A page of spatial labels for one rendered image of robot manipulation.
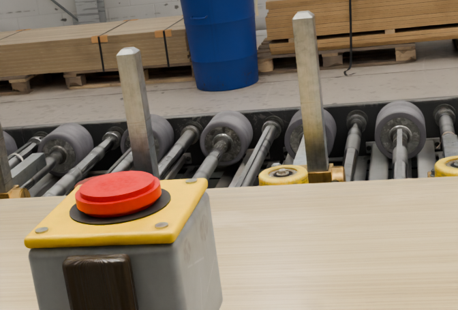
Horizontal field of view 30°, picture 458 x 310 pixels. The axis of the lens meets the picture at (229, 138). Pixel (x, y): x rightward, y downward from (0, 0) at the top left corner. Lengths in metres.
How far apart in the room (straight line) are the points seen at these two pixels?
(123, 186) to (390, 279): 0.66
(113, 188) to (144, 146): 1.18
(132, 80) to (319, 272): 0.63
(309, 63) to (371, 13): 4.81
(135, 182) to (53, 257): 0.05
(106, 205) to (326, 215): 0.85
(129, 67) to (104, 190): 1.15
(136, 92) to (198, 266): 1.15
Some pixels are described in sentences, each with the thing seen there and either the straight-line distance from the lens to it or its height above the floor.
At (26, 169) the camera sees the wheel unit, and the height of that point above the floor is 0.84.
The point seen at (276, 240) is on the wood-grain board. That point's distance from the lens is 1.15.
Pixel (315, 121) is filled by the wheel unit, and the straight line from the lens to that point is 1.50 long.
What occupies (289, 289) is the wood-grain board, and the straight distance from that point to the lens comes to 1.02.
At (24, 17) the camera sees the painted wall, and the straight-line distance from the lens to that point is 8.34.
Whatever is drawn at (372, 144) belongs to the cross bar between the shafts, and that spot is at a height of 0.74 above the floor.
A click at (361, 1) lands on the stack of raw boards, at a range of 6.26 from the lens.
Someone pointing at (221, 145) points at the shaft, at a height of 0.81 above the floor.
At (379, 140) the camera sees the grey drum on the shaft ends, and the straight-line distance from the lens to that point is 1.89.
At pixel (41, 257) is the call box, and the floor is 1.21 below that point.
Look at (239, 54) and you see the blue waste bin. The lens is 6.02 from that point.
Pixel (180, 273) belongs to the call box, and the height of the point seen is 1.20.
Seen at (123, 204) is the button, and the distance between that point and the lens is 0.39.
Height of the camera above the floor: 1.36
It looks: 16 degrees down
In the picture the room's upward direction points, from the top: 7 degrees counter-clockwise
